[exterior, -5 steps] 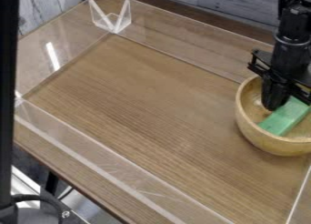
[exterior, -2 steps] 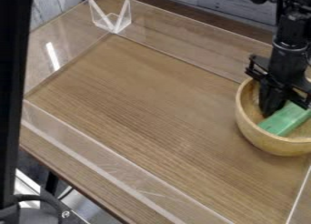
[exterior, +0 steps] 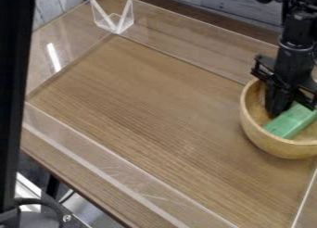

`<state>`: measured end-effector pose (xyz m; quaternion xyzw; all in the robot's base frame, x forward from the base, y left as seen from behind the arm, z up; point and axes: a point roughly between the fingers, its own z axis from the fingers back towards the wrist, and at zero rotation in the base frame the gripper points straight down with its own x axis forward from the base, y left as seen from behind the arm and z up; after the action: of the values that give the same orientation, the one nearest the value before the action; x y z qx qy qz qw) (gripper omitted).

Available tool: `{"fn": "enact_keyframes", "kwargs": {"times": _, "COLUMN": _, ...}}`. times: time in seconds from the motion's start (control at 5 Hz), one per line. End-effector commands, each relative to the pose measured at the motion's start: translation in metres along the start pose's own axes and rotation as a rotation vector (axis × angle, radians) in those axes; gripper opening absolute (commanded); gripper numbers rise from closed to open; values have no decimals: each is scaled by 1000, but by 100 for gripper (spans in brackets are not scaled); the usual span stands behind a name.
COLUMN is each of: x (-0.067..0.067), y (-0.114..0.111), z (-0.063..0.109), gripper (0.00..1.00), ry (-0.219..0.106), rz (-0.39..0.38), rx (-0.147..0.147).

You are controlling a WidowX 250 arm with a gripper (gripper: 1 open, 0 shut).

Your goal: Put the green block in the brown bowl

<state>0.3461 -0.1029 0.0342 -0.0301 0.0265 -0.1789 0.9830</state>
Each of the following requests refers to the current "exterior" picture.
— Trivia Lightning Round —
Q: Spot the black vertical pole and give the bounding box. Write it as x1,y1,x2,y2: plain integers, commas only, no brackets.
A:
0,0,37,228

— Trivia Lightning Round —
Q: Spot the green rectangular block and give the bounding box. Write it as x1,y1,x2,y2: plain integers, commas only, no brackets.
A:
262,104,317,139

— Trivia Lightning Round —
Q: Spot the clear acrylic tray wall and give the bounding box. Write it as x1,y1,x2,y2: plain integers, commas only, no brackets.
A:
22,0,317,228

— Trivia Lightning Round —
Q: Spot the black cable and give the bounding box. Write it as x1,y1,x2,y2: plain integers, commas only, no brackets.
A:
13,197,72,228

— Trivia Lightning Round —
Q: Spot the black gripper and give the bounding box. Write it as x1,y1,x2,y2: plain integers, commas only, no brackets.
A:
250,41,317,118

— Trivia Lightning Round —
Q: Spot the black table leg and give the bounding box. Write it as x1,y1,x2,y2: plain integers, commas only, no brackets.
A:
45,175,60,199

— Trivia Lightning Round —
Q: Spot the light wooden bowl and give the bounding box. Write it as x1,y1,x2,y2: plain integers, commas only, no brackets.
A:
239,79,317,159

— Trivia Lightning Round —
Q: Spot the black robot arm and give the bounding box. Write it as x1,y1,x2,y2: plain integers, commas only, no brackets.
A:
251,0,317,117

